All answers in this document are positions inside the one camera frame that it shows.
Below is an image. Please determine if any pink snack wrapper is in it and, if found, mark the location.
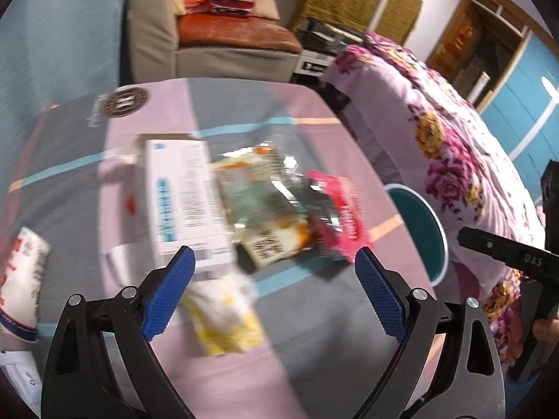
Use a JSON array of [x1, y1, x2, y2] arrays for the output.
[[305, 170, 373, 263]]

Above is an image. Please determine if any white blue medicine box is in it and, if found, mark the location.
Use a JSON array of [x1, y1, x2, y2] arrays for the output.
[[138, 134, 236, 276]]

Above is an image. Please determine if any clear printed plastic wrapper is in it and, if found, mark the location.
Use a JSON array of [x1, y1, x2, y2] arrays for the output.
[[211, 142, 342, 269]]

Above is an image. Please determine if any teal white trash bin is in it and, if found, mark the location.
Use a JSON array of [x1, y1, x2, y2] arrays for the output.
[[385, 184, 449, 287]]

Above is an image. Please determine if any operator right hand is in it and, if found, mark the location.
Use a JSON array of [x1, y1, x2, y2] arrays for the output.
[[532, 315, 559, 347]]

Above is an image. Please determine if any white red paper cup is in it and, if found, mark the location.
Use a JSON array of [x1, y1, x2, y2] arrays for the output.
[[1, 227, 51, 343]]

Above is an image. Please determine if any pink grey plaid tablecloth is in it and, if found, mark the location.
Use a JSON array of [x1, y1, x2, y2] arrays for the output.
[[0, 76, 456, 419]]

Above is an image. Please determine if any white leaflet packet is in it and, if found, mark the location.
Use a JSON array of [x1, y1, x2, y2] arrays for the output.
[[1, 351, 43, 418]]

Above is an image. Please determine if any pink floral bed quilt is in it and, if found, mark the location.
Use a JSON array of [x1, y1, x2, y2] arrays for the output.
[[322, 34, 545, 365]]

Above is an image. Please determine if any beige armchair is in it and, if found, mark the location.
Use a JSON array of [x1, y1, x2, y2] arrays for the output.
[[127, 0, 301, 82]]

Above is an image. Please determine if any orange leather seat cushion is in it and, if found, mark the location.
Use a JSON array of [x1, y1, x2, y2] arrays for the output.
[[177, 13, 302, 54]]

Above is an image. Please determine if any black bedside stereo unit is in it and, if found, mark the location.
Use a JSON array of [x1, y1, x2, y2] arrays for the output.
[[291, 17, 366, 82]]

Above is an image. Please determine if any mustard yellow blanket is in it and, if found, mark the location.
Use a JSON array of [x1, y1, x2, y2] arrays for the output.
[[287, 0, 423, 44]]

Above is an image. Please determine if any wooden door frame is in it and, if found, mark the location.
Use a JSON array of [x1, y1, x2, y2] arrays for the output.
[[425, 0, 535, 115]]

